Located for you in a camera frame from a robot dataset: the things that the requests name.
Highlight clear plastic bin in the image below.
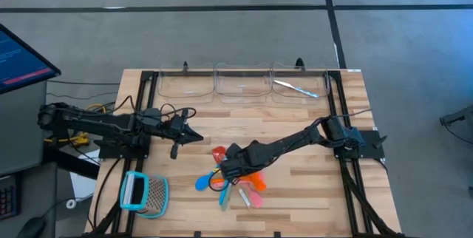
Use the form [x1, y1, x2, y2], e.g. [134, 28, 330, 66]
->
[214, 62, 273, 105]
[271, 62, 330, 105]
[157, 62, 216, 105]

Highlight yellow cable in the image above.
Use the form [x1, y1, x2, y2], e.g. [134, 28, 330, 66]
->
[44, 103, 108, 147]

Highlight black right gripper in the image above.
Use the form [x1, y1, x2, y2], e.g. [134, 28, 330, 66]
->
[208, 142, 267, 194]

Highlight pink round-headed silicone spatula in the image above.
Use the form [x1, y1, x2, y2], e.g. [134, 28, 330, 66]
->
[242, 188, 265, 210]

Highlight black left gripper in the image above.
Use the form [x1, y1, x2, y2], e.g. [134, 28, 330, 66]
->
[162, 109, 205, 160]

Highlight black floor cable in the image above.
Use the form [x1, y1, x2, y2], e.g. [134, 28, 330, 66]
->
[46, 79, 121, 86]
[46, 92, 119, 101]

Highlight black power cable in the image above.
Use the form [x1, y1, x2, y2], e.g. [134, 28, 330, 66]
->
[92, 158, 123, 231]

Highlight black computer monitor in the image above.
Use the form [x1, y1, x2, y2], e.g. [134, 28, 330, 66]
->
[0, 23, 62, 95]

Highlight teal framed box grater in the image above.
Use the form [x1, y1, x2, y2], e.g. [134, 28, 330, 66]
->
[119, 170, 170, 220]

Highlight orange wide silicone spatula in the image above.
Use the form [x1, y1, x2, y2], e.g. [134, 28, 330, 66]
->
[211, 171, 266, 187]

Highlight blue silicone spoon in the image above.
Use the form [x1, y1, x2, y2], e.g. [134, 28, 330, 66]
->
[194, 167, 222, 192]

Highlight white sheet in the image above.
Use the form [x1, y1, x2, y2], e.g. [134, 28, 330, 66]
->
[69, 149, 101, 202]

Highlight black keyboard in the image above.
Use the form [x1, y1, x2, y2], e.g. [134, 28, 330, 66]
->
[0, 174, 21, 220]

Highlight light blue silicone spatula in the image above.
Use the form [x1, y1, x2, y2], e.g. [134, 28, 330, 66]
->
[218, 180, 232, 206]

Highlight black aluminium table frame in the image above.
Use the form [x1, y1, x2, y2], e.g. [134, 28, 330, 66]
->
[86, 68, 404, 238]

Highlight pink square-headed silicone spatula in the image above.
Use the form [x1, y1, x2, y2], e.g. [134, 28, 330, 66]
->
[232, 180, 266, 189]

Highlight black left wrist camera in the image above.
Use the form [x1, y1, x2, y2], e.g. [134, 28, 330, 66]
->
[142, 107, 162, 121]

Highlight green-handled table knife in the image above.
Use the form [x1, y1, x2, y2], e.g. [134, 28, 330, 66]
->
[224, 180, 236, 211]

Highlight black desk beam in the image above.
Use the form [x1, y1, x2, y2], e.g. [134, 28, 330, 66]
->
[43, 145, 101, 180]

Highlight black computer mouse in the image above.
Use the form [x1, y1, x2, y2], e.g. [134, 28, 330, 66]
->
[16, 215, 47, 238]

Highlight grey desk cabinet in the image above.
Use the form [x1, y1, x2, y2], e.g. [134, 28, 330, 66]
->
[0, 80, 49, 177]

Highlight red spatula wooden handle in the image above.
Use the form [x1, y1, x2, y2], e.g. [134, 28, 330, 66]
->
[211, 146, 253, 211]

